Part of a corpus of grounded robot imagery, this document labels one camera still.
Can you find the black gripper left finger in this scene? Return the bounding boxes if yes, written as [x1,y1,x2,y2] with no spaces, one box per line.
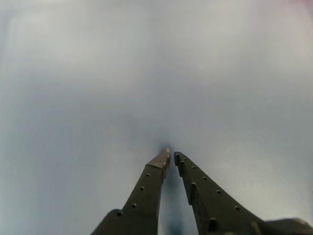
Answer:
[90,147,171,235]

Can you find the dark blue-grey table mat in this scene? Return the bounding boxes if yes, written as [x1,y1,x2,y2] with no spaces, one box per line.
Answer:
[0,0,313,235]

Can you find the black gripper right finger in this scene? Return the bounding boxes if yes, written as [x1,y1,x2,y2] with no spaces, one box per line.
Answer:
[174,151,266,235]

